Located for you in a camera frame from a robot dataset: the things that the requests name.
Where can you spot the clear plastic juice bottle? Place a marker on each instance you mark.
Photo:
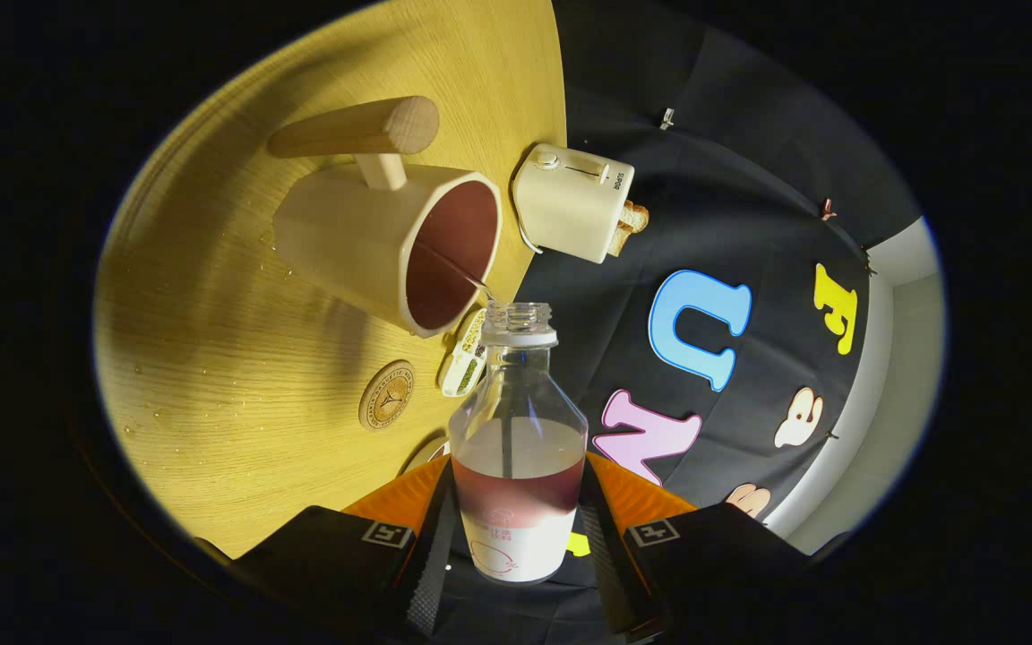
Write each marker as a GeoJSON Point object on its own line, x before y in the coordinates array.
{"type": "Point", "coordinates": [516, 502]}

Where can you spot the copper metal clip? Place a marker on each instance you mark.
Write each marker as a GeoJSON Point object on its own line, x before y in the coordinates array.
{"type": "Point", "coordinates": [828, 210]}

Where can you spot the round wooden coaster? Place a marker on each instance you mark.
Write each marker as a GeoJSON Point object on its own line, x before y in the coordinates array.
{"type": "Point", "coordinates": [386, 396]}

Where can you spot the cream toaster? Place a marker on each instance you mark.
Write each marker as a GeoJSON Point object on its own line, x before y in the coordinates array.
{"type": "Point", "coordinates": [565, 202]}

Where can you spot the white divided grain dish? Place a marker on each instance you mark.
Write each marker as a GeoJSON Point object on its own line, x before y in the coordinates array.
{"type": "Point", "coordinates": [462, 367]}

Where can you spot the black backdrop cloth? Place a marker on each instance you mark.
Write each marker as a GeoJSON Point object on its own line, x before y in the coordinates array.
{"type": "Point", "coordinates": [731, 161]}

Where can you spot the silver metal clip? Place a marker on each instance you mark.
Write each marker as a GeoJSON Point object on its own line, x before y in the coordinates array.
{"type": "Point", "coordinates": [666, 117]}

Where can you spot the wooden table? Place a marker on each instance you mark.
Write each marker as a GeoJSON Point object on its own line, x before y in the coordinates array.
{"type": "Point", "coordinates": [229, 385]}

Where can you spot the toast slice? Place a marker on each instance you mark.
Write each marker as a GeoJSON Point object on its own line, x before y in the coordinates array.
{"type": "Point", "coordinates": [635, 217]}
{"type": "Point", "coordinates": [621, 240]}

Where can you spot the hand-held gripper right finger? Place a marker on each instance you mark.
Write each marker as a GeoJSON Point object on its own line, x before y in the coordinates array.
{"type": "Point", "coordinates": [610, 573]}

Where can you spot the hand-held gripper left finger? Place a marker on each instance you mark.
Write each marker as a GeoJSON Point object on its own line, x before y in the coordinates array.
{"type": "Point", "coordinates": [431, 582]}

